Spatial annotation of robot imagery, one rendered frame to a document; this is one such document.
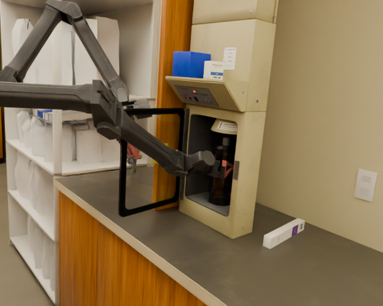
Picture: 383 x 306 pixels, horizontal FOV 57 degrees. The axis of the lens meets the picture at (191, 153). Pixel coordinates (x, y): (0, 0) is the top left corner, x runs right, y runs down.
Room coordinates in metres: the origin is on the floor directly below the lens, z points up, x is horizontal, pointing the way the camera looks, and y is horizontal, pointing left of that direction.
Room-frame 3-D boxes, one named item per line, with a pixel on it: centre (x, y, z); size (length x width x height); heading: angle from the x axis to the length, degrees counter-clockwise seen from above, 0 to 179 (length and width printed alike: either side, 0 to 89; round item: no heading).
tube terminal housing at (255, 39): (1.40, -0.16, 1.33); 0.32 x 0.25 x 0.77; 41
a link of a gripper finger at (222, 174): (1.33, -0.13, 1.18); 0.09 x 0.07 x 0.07; 132
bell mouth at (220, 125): (1.37, -0.16, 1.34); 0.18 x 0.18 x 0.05
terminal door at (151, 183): (1.31, 0.14, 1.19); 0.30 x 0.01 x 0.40; 138
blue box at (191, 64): (1.34, 0.02, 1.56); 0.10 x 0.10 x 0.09; 41
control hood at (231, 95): (1.28, -0.03, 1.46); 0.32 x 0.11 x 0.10; 41
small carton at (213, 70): (1.25, -0.06, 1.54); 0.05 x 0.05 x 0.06; 26
